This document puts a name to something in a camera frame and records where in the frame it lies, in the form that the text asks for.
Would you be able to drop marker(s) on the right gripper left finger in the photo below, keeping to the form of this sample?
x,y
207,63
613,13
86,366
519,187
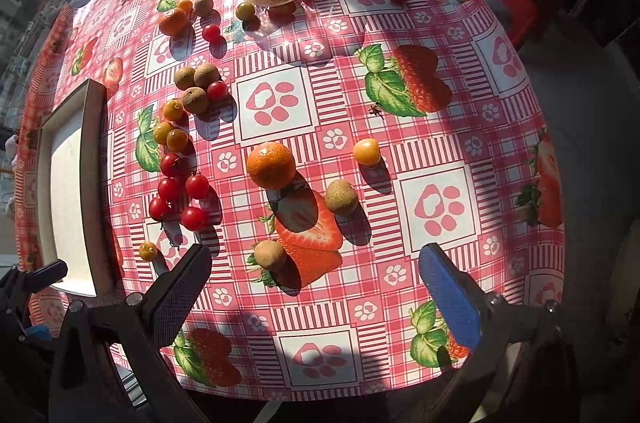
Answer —
x,y
174,292

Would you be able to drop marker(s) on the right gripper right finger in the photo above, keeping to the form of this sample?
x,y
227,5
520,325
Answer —
x,y
457,296

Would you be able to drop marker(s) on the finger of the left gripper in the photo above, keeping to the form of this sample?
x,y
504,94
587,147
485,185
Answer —
x,y
44,277

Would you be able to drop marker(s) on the red cherry tomato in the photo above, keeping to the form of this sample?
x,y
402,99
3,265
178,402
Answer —
x,y
197,186
194,219
211,33
159,209
217,91
173,165
170,190

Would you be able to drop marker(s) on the brown longan front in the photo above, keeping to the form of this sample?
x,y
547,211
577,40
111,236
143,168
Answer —
x,y
270,255

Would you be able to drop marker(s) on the brown longan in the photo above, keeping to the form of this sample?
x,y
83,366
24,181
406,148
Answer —
x,y
203,8
341,198
270,255
205,75
195,101
184,78

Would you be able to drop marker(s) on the large orange mandarin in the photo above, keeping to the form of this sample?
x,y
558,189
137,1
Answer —
x,y
271,165

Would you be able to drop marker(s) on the shallow cardboard box tray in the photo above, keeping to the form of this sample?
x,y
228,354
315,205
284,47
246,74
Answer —
x,y
68,204

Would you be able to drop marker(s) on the yellow cherry tomato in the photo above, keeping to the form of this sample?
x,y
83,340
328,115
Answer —
x,y
177,140
160,132
367,152

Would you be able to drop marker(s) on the yellow cherry tomato right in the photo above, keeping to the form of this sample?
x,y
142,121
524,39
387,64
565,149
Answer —
x,y
367,152

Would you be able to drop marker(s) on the orange cherry tomato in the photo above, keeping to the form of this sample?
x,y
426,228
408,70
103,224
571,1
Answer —
x,y
172,110

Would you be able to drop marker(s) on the red cherry tomato by longans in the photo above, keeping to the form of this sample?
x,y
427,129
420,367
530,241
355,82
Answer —
x,y
217,91

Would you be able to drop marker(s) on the pink checkered strawberry tablecloth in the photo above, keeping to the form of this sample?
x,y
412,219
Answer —
x,y
466,163

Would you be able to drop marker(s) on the mandarin far left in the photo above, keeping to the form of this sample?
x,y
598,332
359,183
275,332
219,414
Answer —
x,y
173,22

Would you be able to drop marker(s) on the small orange fruit behind mandarin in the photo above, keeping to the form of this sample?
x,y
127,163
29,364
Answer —
x,y
186,6

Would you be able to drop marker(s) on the green yellow tomato by bowl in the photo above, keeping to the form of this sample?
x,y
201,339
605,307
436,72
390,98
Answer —
x,y
245,11

